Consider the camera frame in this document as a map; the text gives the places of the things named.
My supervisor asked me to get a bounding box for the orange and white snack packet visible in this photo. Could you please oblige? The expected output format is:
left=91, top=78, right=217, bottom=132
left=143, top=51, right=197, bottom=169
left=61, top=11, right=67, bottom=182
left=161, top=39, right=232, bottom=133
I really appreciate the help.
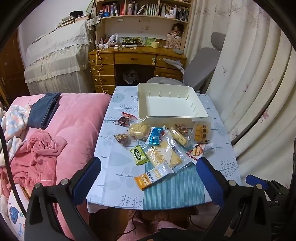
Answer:
left=134, top=162, right=174, bottom=191

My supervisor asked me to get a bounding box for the grey office chair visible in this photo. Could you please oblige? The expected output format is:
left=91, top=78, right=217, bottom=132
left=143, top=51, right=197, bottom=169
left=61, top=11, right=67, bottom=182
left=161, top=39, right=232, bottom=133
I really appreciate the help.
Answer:
left=146, top=32, right=226, bottom=93

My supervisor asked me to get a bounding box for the person's pink pants leg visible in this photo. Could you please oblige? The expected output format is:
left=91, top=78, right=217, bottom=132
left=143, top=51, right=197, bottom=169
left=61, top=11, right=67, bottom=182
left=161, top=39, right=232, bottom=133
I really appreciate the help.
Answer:
left=122, top=219, right=185, bottom=241

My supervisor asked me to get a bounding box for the trash bin with liner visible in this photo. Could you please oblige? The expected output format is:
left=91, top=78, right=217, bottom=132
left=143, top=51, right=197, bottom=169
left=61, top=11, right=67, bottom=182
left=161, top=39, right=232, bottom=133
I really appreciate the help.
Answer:
left=122, top=70, right=139, bottom=85

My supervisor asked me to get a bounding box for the floral cloth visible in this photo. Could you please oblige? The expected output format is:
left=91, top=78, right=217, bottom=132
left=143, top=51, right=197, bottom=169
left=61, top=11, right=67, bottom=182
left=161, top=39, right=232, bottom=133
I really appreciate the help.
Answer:
left=0, top=105, right=31, bottom=166

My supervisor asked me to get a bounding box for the white plastic storage bin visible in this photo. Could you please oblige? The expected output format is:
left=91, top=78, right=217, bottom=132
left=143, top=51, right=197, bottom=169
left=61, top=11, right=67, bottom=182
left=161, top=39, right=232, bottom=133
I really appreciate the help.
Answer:
left=137, top=83, right=208, bottom=128

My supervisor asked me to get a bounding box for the pillow with blue bear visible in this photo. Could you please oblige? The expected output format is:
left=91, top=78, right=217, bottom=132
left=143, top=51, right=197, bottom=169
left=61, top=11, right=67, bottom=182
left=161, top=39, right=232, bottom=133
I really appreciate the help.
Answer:
left=0, top=185, right=31, bottom=241

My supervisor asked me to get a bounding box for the red candy packet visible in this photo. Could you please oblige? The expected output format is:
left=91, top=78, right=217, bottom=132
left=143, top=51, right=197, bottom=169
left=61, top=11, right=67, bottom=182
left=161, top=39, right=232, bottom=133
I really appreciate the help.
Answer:
left=174, top=124, right=189, bottom=135

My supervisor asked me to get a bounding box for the blue denim garment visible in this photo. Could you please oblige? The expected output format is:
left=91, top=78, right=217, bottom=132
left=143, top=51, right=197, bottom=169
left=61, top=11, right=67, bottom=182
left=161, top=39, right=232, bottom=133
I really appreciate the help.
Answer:
left=27, top=93, right=62, bottom=130

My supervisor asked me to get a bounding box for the clear rice cracker packet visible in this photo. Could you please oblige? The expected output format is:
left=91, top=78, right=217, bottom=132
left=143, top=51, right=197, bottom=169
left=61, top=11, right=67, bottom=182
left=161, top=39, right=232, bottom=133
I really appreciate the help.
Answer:
left=168, top=126, right=193, bottom=147
left=128, top=123, right=151, bottom=141

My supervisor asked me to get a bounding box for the brown snack packet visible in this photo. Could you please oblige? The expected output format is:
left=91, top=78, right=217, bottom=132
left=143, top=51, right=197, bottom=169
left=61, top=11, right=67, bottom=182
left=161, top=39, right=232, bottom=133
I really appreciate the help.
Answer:
left=114, top=133, right=130, bottom=146

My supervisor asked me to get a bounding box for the row of books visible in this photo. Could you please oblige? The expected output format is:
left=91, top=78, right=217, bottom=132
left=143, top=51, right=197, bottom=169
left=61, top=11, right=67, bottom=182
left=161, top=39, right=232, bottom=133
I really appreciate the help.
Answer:
left=98, top=1, right=191, bottom=21

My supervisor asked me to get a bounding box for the large clear cracker packet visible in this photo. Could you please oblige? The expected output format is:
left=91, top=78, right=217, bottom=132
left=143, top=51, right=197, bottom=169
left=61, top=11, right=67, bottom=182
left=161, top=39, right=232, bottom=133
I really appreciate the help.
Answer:
left=144, top=137, right=192, bottom=173

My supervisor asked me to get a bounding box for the yellow pastry packet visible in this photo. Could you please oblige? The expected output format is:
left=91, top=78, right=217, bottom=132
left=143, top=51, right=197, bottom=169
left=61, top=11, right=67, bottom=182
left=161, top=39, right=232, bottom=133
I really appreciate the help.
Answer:
left=193, top=121, right=211, bottom=143

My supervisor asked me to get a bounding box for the blue foil snack packet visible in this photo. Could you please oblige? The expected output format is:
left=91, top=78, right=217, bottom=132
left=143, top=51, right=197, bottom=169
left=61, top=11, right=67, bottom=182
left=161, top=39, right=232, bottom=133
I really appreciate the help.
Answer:
left=148, top=127, right=169, bottom=145

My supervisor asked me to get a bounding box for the patterned cloth bag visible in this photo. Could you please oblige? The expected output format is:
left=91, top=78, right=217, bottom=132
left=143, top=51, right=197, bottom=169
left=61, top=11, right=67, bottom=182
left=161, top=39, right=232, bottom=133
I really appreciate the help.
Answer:
left=87, top=16, right=102, bottom=30

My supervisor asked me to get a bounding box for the wooden bookshelf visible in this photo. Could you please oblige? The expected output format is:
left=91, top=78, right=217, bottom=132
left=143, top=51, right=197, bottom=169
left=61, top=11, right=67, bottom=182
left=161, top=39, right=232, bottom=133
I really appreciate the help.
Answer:
left=95, top=0, right=193, bottom=48

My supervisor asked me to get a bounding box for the wooden door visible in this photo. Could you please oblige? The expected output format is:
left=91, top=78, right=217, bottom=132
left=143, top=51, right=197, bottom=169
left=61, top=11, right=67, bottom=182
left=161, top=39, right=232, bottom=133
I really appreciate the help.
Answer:
left=0, top=30, right=26, bottom=109

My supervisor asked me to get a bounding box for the red and white cookie packet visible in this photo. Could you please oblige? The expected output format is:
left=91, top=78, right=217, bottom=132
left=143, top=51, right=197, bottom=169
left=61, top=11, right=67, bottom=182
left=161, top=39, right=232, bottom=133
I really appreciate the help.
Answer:
left=186, top=142, right=214, bottom=162

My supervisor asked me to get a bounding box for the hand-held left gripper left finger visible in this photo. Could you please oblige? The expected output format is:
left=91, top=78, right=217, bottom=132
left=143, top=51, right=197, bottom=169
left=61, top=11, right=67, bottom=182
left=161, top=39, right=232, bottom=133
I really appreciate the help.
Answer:
left=24, top=156, right=102, bottom=241

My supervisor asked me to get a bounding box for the wooden desk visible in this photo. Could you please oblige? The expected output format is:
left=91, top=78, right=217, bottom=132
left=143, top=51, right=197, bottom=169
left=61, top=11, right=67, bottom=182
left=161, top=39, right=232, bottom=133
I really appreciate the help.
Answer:
left=88, top=44, right=187, bottom=94

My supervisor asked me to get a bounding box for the pink towel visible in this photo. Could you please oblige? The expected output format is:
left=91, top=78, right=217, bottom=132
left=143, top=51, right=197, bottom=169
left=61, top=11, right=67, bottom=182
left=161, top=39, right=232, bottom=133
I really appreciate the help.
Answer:
left=0, top=131, right=67, bottom=193

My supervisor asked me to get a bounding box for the printed cardboard box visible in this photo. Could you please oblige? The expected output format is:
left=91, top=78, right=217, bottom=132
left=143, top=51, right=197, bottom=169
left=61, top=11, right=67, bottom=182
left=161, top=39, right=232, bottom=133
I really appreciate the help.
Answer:
left=166, top=35, right=182, bottom=48

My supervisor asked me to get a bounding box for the stack of old books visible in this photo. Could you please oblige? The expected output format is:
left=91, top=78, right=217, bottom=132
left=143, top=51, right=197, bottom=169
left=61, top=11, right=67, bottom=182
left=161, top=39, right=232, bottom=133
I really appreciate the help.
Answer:
left=55, top=10, right=90, bottom=29

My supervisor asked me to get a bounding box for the dark flat box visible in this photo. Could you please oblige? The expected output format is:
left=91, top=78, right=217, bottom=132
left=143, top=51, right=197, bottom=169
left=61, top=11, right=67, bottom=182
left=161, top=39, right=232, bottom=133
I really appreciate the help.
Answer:
left=122, top=37, right=142, bottom=45

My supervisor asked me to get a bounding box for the doll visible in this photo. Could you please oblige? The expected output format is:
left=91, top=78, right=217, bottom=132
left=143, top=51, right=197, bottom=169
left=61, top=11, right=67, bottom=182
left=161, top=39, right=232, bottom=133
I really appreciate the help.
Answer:
left=170, top=23, right=184, bottom=37

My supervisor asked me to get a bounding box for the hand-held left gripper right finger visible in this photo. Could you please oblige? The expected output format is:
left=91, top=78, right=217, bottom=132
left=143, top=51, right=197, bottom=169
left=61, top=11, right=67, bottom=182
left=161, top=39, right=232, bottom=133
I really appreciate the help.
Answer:
left=196, top=157, right=272, bottom=241

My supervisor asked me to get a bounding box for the white cable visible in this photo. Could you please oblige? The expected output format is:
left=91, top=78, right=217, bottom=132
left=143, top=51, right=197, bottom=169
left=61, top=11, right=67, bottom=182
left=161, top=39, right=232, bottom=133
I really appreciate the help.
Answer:
left=96, top=47, right=104, bottom=90

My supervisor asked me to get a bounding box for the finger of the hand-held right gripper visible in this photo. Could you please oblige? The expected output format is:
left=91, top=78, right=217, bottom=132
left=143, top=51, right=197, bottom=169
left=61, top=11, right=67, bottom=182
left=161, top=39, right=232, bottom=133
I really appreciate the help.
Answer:
left=245, top=174, right=269, bottom=189

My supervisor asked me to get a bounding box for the green pastry packet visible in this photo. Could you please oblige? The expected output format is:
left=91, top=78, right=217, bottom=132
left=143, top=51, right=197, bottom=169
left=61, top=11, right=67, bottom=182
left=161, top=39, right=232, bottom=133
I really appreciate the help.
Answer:
left=129, top=145, right=149, bottom=165

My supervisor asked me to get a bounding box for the lace covered piano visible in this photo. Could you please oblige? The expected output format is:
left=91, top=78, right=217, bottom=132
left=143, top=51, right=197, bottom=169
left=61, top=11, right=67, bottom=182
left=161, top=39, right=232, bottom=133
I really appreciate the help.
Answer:
left=24, top=19, right=96, bottom=95

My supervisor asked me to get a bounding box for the dark red snack packet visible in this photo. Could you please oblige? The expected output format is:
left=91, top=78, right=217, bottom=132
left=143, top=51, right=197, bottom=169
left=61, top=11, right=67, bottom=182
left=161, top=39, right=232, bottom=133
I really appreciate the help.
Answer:
left=117, top=112, right=137, bottom=127

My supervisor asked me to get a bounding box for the black cable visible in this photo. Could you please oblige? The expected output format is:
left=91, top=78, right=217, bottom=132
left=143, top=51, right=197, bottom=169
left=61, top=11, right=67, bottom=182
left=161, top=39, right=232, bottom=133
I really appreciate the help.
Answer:
left=0, top=126, right=30, bottom=223

